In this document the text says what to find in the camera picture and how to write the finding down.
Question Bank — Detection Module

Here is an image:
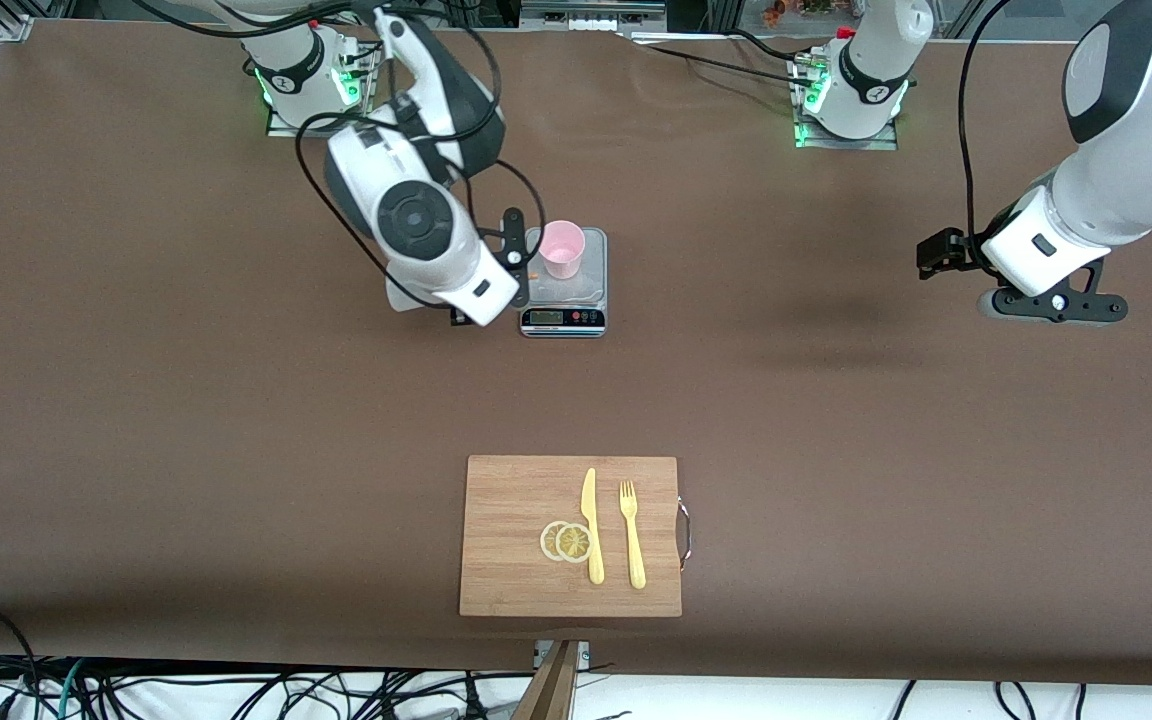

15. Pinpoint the looped black floor cable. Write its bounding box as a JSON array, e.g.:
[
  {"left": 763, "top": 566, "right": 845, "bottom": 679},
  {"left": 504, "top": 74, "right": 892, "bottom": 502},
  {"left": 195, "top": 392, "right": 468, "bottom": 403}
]
[{"left": 994, "top": 682, "right": 1039, "bottom": 720}]

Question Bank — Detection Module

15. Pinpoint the silver digital kitchen scale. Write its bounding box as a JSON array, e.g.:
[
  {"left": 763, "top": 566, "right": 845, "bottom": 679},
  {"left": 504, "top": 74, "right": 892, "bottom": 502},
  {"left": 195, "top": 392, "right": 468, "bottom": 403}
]
[{"left": 520, "top": 227, "right": 609, "bottom": 339}]

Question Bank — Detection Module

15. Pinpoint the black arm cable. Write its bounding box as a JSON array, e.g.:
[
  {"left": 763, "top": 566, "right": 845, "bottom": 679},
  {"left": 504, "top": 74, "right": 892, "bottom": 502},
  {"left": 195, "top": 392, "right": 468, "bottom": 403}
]
[
  {"left": 958, "top": 0, "right": 1017, "bottom": 241},
  {"left": 136, "top": 0, "right": 549, "bottom": 313}
]

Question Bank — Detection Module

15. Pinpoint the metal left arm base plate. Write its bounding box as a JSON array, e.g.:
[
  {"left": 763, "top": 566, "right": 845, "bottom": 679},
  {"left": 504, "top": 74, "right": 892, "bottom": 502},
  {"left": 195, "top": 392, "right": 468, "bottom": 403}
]
[{"left": 794, "top": 60, "right": 900, "bottom": 151}]

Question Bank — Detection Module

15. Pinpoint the pink plastic cup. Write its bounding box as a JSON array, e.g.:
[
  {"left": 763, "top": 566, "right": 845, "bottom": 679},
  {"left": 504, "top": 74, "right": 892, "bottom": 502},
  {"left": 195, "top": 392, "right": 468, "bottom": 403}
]
[{"left": 537, "top": 220, "right": 587, "bottom": 281}]

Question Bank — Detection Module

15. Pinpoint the teal floor cable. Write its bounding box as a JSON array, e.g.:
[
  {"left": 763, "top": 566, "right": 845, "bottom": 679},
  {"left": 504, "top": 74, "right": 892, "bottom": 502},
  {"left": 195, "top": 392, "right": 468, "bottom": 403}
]
[{"left": 54, "top": 658, "right": 89, "bottom": 720}]

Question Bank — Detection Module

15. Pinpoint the wooden cutting board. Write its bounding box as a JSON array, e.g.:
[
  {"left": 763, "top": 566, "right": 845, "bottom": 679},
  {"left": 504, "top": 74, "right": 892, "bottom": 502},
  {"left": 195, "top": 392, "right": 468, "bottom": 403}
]
[{"left": 459, "top": 455, "right": 692, "bottom": 618}]

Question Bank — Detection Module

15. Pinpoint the black cable on table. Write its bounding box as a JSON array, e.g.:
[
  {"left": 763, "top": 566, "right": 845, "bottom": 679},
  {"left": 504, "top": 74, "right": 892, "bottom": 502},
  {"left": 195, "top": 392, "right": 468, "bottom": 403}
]
[{"left": 626, "top": 30, "right": 822, "bottom": 91}]

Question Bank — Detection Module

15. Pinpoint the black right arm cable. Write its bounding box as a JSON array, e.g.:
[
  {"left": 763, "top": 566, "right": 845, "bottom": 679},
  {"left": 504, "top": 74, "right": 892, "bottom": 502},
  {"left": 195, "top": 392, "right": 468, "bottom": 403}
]
[{"left": 136, "top": 0, "right": 549, "bottom": 313}]

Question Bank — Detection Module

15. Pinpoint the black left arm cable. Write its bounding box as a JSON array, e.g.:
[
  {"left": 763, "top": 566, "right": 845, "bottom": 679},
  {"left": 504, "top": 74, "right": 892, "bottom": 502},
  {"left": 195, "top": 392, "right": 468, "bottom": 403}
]
[{"left": 958, "top": 0, "right": 1017, "bottom": 241}]

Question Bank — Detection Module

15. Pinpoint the yellow plastic fork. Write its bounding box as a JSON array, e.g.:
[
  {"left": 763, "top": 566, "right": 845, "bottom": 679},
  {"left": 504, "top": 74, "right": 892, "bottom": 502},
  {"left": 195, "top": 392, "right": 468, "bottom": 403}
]
[{"left": 619, "top": 480, "right": 647, "bottom": 590}]

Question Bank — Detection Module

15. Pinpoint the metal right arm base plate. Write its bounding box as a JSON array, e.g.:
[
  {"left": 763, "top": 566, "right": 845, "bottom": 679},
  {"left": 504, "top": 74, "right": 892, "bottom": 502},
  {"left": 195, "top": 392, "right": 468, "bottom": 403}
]
[{"left": 266, "top": 45, "right": 377, "bottom": 139}]

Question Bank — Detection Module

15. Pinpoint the yellow plastic knife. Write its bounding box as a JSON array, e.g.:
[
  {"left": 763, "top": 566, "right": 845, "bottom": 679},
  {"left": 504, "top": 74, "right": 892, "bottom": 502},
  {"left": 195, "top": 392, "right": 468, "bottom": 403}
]
[{"left": 581, "top": 468, "right": 605, "bottom": 586}]

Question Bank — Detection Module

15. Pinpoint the wooden post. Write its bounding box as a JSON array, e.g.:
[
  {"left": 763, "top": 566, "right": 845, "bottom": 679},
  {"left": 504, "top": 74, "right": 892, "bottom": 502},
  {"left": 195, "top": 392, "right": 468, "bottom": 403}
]
[{"left": 511, "top": 640, "right": 582, "bottom": 720}]

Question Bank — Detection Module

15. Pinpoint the metal corner bracket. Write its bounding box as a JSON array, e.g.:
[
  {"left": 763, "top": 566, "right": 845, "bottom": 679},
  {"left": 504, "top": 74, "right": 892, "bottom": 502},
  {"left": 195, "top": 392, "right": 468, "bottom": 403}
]
[{"left": 533, "top": 640, "right": 592, "bottom": 673}]

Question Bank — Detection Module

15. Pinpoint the brown table cover sheet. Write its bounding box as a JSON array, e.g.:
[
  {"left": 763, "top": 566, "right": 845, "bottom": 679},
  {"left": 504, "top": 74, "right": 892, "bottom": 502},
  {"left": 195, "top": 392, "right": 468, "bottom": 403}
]
[{"left": 0, "top": 18, "right": 1152, "bottom": 687}]

